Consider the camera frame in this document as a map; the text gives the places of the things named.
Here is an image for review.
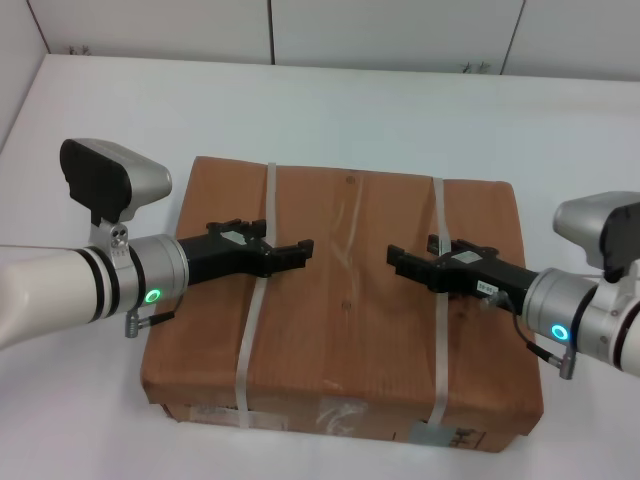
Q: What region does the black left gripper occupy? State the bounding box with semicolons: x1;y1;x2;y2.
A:
176;218;316;288

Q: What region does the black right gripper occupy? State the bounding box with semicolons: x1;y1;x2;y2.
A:
386;234;539;312

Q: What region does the white packing strap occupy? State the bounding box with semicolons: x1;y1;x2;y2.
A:
428;176;454;427
233;160;280;429

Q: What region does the brown cardboard box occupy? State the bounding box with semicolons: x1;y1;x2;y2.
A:
139;155;546;442

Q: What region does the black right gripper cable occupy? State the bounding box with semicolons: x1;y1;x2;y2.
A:
479;291;577;381

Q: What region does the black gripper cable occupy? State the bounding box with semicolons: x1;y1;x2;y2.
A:
479;291;577;381
123;308;177;341

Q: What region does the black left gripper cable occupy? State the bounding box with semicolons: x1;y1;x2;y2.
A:
123;308;177;341

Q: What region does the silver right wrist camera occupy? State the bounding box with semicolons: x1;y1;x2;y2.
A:
551;190;640;282

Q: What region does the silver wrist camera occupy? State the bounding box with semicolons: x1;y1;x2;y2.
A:
59;138;174;261
551;190;640;282

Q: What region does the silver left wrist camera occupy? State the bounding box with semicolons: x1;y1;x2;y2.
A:
59;138;174;261

